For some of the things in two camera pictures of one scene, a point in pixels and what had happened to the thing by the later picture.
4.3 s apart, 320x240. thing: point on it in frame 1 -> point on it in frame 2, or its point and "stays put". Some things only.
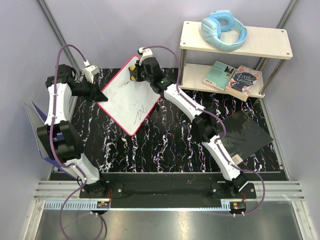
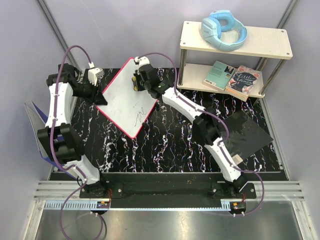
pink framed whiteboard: x=130 y=103 stays put
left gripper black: x=95 y=92 stays put
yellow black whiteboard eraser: x=132 y=70 -> x=134 y=82
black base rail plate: x=169 y=187 stays put
